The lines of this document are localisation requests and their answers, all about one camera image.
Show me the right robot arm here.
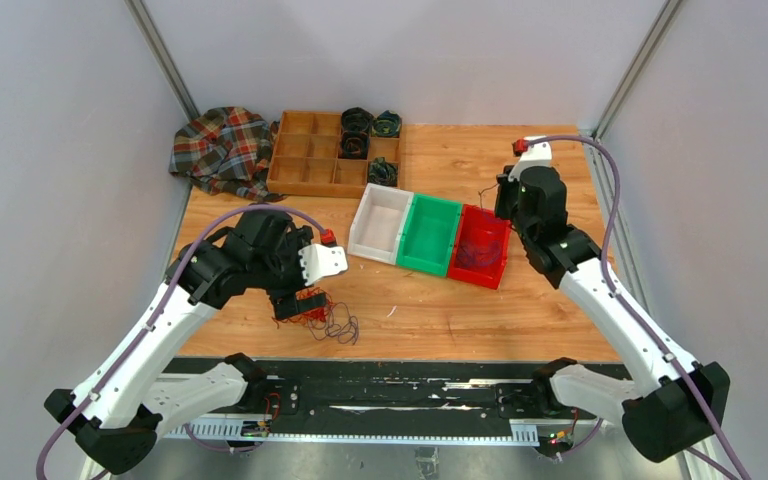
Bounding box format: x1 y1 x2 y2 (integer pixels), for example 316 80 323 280
494 165 730 462

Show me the blue purple cable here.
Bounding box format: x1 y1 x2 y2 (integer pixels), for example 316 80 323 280
304 301 362 347

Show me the wooden compartment tray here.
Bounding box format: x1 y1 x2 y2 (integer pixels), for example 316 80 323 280
267 110 405 198

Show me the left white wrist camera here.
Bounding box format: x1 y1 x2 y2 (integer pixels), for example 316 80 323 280
298 244 349 287

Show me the rolled teal sock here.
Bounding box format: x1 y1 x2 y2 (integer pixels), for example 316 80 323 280
371 110 402 138

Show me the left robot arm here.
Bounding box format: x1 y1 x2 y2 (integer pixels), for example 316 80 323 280
44 203 348 475

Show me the rolled dark sock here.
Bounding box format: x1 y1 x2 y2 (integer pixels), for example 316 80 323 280
340 107 374 133
367 157 399 187
338 131 370 160

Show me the green plastic bin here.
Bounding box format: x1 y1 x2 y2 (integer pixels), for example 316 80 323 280
396 194 463 277

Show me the white plastic bin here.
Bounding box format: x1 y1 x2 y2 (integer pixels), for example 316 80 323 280
348 184 414 265

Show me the orange cable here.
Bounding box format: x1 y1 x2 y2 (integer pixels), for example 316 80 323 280
294 286 332 306

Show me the red plastic bin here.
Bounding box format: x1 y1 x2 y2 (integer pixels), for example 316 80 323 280
446 204 511 290

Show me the plaid cloth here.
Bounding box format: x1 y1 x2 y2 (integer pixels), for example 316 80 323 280
168 107 283 203

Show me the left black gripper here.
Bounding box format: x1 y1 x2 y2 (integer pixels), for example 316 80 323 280
252 226 329 318

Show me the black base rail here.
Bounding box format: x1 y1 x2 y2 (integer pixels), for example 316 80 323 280
201 357 599 439

